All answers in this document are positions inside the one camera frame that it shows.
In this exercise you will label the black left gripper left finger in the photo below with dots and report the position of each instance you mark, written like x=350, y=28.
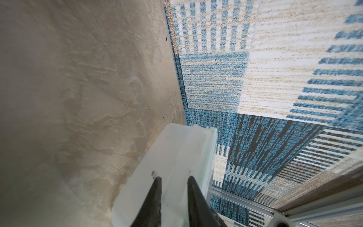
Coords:
x=150, y=213

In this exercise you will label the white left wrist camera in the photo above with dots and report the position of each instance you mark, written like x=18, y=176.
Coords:
x=280, y=221

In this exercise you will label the lidded green-tinted lunch box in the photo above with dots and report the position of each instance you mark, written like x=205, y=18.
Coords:
x=180, y=151

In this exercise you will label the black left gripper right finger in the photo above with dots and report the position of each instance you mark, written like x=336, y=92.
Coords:
x=200, y=214

